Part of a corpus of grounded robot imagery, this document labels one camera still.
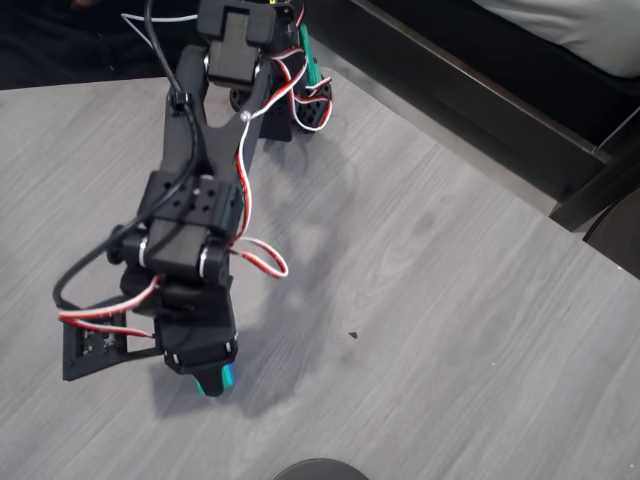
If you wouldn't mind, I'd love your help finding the black camera cable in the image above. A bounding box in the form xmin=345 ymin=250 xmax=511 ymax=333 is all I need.
xmin=52 ymin=0 xmax=207 ymax=312

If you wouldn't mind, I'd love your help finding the thin white cable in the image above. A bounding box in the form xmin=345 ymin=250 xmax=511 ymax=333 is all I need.
xmin=121 ymin=12 xmax=200 ymax=51

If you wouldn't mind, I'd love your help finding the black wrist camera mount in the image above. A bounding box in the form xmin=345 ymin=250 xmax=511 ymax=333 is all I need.
xmin=60 ymin=293 xmax=162 ymax=384

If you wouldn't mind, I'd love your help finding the green block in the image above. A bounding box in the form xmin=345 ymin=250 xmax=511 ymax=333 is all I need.
xmin=193 ymin=372 xmax=235 ymax=397

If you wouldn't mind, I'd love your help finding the dark round object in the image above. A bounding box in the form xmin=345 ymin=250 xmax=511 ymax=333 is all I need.
xmin=272 ymin=457 xmax=372 ymax=480
xmin=582 ymin=187 xmax=640 ymax=281

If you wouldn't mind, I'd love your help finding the white bedding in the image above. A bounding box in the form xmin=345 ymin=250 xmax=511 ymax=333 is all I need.
xmin=473 ymin=0 xmax=640 ymax=79

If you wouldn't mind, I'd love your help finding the dark wooden bed frame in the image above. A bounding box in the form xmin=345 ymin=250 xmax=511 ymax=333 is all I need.
xmin=344 ymin=0 xmax=640 ymax=234

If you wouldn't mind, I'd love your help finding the red white servo cable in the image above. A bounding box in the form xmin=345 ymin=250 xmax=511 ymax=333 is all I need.
xmin=57 ymin=273 xmax=165 ymax=342
xmin=227 ymin=110 xmax=291 ymax=279
xmin=272 ymin=37 xmax=335 ymax=133

